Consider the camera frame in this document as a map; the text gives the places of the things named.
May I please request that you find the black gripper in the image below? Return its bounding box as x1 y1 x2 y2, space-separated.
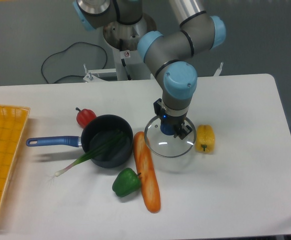
153 98 193 139

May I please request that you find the glass pot lid blue knob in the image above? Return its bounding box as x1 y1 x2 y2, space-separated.
144 117 197 158

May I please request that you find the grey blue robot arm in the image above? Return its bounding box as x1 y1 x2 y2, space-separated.
73 0 226 139

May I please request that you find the yellow bell pepper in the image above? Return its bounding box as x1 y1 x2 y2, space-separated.
195 124 215 154

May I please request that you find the orange baguette bread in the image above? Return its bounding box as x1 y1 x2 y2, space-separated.
133 131 161 213

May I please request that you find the green bell pepper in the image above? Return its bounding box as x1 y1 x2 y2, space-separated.
112 167 142 198

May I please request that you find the green spring onion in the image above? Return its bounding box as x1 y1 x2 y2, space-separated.
47 129 129 183

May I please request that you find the red bell pepper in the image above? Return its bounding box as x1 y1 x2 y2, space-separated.
75 107 97 128

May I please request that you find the white table clamp bracket right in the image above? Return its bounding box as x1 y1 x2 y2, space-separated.
213 62 224 77

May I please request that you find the white table clamp bracket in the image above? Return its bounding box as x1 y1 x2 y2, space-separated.
83 63 118 83
213 62 224 77

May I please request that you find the dark pot with blue handle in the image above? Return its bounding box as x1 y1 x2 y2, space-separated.
26 114 134 176

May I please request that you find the white table clamp bracket left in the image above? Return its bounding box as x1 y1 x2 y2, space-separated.
83 63 118 83

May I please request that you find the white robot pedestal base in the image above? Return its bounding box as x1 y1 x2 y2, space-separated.
103 13 157 81

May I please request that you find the black cable on floor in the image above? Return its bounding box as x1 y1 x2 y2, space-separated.
40 41 109 84

